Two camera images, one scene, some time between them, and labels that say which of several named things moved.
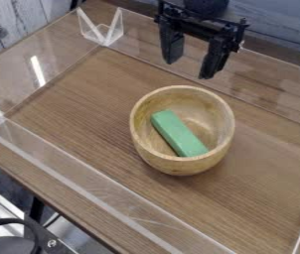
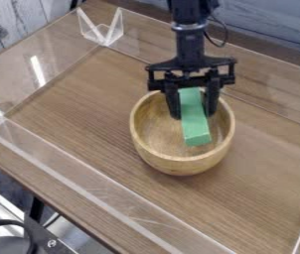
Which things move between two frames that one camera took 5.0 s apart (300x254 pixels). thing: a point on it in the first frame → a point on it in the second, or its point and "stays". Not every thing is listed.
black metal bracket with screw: [56, 246] stays
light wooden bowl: [204, 111] stays
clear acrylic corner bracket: [102, 34] stays
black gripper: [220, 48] → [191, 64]
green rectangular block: [179, 136] → [196, 118]
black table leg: [38, 209] stays
